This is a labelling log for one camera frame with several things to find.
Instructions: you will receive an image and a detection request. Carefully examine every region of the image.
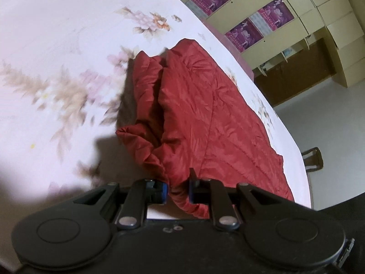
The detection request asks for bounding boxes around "brown wooden door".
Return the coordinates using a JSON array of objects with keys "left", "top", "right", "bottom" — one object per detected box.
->
[{"left": 254, "top": 38, "right": 336, "bottom": 107}]

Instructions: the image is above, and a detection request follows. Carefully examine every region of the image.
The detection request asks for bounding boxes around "red puffer jacket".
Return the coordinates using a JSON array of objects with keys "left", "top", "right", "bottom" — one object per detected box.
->
[{"left": 116, "top": 39, "right": 293, "bottom": 218}]

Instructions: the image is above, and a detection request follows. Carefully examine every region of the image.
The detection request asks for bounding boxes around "wooden chair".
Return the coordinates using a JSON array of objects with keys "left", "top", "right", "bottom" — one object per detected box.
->
[{"left": 301, "top": 147, "right": 323, "bottom": 173}]

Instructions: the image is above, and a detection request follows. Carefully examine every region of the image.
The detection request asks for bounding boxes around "lower right purple poster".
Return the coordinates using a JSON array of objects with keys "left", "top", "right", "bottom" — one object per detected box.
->
[{"left": 225, "top": 18, "right": 263, "bottom": 52}]

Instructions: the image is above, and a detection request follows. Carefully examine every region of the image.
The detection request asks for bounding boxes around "floral white bed quilt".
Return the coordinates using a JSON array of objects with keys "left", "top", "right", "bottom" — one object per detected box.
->
[{"left": 1, "top": 0, "right": 311, "bottom": 271}]

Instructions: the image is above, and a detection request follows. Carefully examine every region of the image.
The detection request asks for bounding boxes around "pink bed sheet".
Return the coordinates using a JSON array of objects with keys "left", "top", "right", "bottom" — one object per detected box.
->
[{"left": 199, "top": 17, "right": 255, "bottom": 81}]

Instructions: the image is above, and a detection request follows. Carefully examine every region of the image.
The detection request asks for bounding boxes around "upper right purple poster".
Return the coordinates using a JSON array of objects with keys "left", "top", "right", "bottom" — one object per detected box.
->
[{"left": 249, "top": 0, "right": 295, "bottom": 37}]

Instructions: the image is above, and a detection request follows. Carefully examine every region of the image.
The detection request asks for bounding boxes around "open corner shelf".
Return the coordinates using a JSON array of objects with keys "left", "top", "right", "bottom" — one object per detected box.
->
[{"left": 253, "top": 34, "right": 317, "bottom": 77}]

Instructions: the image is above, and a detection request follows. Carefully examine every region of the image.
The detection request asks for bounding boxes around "cream wardrobe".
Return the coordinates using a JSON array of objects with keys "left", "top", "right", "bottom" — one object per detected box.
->
[{"left": 181, "top": 0, "right": 364, "bottom": 87}]

